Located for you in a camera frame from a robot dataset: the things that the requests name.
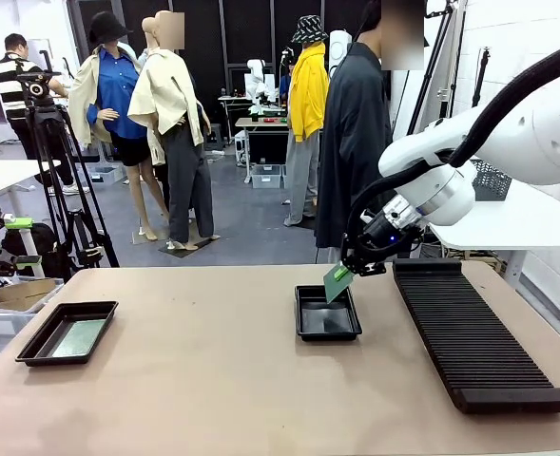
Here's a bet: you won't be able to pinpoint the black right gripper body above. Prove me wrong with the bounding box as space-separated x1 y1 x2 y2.
340 232 396 267

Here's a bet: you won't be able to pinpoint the black leaning stand poles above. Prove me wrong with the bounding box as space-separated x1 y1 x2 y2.
405 0 469 139

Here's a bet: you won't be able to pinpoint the black plastic ESD tray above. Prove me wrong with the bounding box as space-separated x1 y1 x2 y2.
15 300 120 368
294 284 363 342

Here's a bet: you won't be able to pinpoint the small white background robot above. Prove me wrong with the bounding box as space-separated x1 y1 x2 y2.
244 58 277 115

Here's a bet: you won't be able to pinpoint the grey plastic mesh basket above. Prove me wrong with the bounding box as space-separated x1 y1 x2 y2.
469 159 514 202

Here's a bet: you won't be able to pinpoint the black light stand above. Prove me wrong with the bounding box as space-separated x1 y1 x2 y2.
471 46 493 109

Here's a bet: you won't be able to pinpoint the person in striped shirt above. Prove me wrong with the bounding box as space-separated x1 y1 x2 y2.
0 32 91 196

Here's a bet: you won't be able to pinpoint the black slotted board rack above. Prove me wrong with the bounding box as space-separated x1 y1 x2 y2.
392 257 560 415

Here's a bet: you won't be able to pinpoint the green circuit board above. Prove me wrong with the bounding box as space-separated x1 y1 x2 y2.
322 263 355 305
50 318 107 359

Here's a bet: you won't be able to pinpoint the brown cardboard box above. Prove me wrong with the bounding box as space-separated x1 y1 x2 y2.
0 277 56 313

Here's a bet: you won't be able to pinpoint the black brimmed hat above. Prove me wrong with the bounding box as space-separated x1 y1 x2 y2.
87 11 134 48

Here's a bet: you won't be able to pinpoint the patterned bucket hat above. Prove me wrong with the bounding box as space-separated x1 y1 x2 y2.
291 14 330 45

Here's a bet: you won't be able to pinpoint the white side table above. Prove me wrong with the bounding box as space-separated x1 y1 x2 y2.
429 181 560 291

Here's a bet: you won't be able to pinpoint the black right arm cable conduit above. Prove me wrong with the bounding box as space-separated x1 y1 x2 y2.
344 36 560 260

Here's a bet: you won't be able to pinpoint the mannequin with blue shirt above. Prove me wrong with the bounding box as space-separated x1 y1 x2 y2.
68 11 171 242

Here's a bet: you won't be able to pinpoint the clear storage crate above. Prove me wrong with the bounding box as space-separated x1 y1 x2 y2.
250 163 287 190

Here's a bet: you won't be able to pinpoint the black mannequin base plate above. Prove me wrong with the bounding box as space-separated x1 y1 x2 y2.
158 236 222 260

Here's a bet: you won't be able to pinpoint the white rounded device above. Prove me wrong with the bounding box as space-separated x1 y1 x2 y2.
328 28 354 78

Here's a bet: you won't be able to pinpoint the mannequin with cream jacket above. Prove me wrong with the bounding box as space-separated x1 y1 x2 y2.
126 9 222 252

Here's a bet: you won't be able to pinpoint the mannequin with yellow hoodie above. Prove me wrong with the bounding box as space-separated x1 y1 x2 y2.
282 14 332 228

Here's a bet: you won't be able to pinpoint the background work table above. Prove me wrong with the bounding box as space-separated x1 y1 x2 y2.
235 117 291 185

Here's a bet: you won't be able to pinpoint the person in dark shirt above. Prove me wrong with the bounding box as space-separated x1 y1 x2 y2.
314 0 426 265

